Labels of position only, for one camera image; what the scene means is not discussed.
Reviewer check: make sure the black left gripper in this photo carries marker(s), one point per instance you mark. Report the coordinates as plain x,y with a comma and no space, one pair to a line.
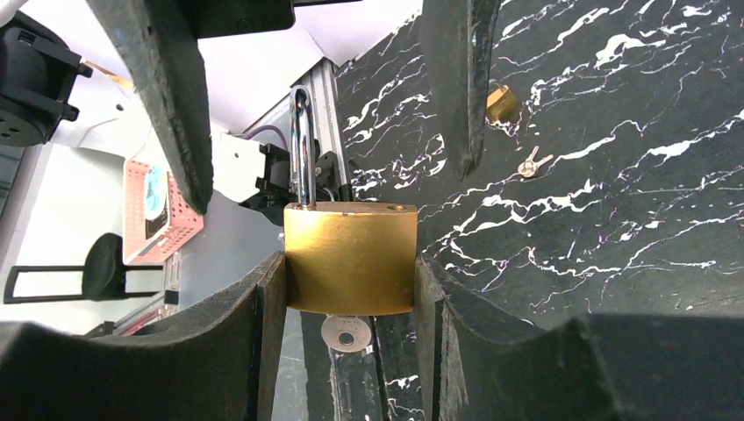
160,51

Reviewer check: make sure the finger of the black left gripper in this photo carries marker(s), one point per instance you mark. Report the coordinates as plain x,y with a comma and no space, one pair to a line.
456,39

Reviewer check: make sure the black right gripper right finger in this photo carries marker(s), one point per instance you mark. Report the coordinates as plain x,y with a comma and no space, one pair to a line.
478,362

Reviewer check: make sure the silver key pair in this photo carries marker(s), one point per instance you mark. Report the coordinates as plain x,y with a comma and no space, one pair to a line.
530,166

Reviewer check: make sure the thin silver key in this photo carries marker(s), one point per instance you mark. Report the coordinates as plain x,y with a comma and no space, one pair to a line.
346,334

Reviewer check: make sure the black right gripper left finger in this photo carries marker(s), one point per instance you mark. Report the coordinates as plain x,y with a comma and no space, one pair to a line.
216,360

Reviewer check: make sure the aluminium frame rail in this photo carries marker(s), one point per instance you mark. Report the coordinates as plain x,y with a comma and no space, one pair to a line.
275,123

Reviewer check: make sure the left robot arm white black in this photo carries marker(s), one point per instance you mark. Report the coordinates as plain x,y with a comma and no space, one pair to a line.
256,168

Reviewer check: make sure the small brass padlock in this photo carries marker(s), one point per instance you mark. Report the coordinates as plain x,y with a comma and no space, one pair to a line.
502,104

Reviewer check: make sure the pink basket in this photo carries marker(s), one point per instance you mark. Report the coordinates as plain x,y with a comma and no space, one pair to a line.
157,221

